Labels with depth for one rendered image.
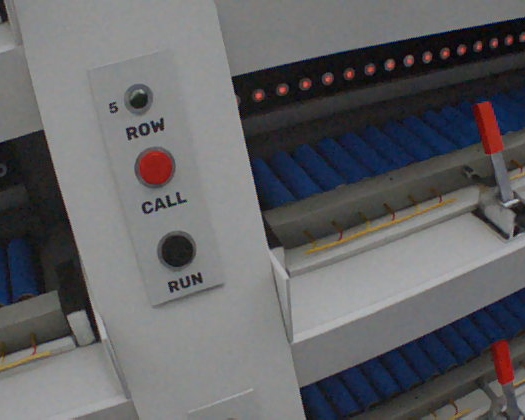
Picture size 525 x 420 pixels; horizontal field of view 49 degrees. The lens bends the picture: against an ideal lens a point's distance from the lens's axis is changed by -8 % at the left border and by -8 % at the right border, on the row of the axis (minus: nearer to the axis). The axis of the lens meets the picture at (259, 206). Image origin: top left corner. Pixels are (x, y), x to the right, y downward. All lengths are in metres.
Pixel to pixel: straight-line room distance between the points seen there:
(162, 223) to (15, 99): 0.09
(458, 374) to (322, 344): 0.21
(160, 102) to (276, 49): 0.07
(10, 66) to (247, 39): 0.12
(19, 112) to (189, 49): 0.09
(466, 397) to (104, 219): 0.37
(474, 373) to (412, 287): 0.18
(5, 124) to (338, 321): 0.21
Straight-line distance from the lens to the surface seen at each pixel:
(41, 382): 0.36
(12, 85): 0.30
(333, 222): 0.41
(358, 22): 0.34
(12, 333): 0.38
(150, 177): 0.29
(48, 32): 0.29
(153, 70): 0.29
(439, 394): 0.53
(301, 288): 0.38
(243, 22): 0.31
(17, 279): 0.41
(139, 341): 0.32
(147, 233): 0.30
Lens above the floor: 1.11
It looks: 17 degrees down
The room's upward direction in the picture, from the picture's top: 12 degrees counter-clockwise
